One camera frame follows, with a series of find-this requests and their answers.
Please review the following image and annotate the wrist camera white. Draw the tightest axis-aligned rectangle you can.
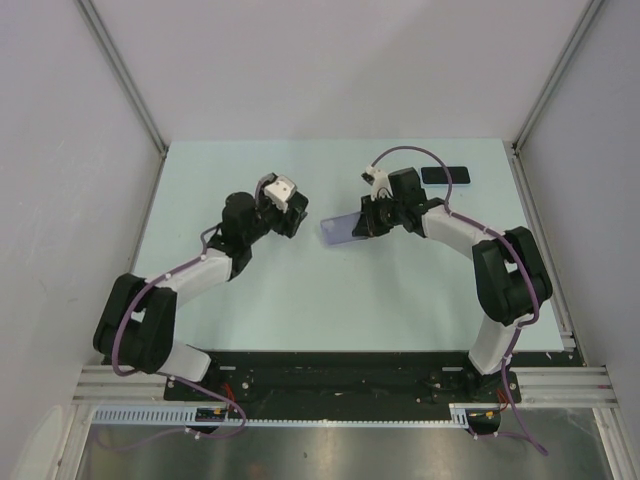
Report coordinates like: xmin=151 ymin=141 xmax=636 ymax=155
xmin=262 ymin=173 xmax=297 ymax=212
xmin=361 ymin=165 xmax=392 ymax=200

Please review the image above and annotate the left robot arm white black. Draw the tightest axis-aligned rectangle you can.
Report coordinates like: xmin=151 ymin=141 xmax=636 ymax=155
xmin=93 ymin=192 xmax=309 ymax=400

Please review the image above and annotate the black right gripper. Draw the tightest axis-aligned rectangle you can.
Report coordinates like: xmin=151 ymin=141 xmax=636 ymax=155
xmin=353 ymin=193 xmax=406 ymax=238

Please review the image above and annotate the aluminium corner frame post right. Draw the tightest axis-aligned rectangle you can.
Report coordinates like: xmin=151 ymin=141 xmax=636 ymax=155
xmin=511 ymin=0 xmax=608 ymax=154

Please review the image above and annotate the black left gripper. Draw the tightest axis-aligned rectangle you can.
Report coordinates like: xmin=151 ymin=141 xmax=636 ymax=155
xmin=243 ymin=180 xmax=305 ymax=245

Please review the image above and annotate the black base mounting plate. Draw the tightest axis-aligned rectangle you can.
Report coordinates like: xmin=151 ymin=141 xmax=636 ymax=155
xmin=102 ymin=349 xmax=584 ymax=421

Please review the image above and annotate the black phone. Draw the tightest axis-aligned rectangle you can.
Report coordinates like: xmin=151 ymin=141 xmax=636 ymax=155
xmin=420 ymin=166 xmax=471 ymax=185

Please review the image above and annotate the lilac phone case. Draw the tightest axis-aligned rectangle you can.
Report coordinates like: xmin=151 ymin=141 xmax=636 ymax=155
xmin=320 ymin=212 xmax=367 ymax=247

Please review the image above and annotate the aluminium corner frame post left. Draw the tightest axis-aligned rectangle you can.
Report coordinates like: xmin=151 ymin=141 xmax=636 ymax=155
xmin=74 ymin=0 xmax=169 ymax=159

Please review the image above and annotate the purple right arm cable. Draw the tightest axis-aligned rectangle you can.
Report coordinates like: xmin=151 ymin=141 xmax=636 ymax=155
xmin=368 ymin=145 xmax=550 ymax=457

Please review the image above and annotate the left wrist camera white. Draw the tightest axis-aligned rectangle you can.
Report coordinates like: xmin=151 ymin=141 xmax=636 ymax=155
xmin=262 ymin=173 xmax=297 ymax=212

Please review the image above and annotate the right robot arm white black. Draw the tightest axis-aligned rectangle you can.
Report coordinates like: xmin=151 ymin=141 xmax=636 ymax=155
xmin=352 ymin=166 xmax=553 ymax=401

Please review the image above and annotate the white slotted cable duct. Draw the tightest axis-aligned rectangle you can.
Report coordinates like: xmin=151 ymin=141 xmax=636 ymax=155
xmin=93 ymin=404 xmax=502 ymax=429

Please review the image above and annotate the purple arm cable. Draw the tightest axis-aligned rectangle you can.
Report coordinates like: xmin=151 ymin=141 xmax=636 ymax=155
xmin=368 ymin=145 xmax=550 ymax=457
xmin=95 ymin=172 xmax=279 ymax=454

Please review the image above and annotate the aluminium front rail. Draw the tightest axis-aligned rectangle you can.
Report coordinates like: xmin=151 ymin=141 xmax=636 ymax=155
xmin=73 ymin=365 xmax=618 ymax=408

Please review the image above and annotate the aluminium corner frame post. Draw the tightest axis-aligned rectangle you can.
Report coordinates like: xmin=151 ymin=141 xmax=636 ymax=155
xmin=74 ymin=0 xmax=169 ymax=159
xmin=511 ymin=0 xmax=608 ymax=154

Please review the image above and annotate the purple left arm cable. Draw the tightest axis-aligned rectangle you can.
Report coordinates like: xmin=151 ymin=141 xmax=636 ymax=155
xmin=95 ymin=172 xmax=279 ymax=454

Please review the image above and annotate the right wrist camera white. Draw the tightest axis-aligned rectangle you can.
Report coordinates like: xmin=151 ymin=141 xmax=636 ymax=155
xmin=361 ymin=165 xmax=392 ymax=200

